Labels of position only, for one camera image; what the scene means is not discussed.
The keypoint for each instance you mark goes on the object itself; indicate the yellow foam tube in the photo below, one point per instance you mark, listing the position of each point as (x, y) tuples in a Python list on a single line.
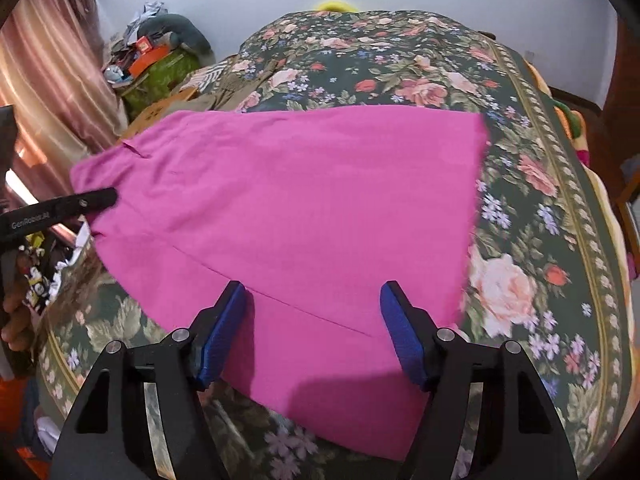
[(336, 6)]

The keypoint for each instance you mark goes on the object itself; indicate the person's printed clothing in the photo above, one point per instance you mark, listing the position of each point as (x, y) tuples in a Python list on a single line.
[(42, 275)]

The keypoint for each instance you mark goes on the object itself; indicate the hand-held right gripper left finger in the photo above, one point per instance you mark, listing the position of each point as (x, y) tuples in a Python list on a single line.
[(222, 335)]

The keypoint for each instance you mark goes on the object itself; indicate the floral blanket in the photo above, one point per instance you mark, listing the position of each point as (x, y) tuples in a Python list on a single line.
[(530, 210)]

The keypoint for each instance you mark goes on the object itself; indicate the pink pants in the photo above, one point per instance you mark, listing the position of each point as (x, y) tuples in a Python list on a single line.
[(300, 200)]

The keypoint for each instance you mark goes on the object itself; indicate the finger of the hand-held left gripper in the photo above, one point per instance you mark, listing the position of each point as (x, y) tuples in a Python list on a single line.
[(92, 202)]

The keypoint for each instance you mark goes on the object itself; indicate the orange box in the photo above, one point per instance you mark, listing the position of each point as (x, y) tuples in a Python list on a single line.
[(150, 60)]

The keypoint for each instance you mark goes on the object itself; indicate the striped cloth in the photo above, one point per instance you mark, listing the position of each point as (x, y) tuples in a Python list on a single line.
[(207, 77)]

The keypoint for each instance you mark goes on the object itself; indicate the person's left hand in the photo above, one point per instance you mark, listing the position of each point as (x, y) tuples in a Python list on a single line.
[(17, 320)]

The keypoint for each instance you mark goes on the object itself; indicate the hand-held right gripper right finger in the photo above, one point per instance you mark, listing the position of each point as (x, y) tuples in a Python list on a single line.
[(405, 342)]

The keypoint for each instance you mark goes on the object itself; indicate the pile of clothes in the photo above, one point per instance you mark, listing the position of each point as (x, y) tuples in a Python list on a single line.
[(145, 15)]

